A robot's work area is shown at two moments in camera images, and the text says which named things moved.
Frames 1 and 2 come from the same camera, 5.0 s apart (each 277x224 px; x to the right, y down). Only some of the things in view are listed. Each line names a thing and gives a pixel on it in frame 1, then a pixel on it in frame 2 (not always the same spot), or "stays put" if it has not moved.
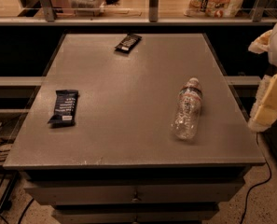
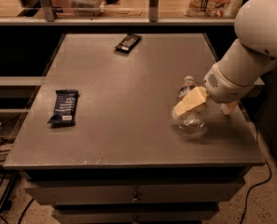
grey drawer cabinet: x=120 y=163 stays put
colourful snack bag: x=218 y=1 stays put
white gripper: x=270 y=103 -> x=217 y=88
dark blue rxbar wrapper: x=65 y=105 stays put
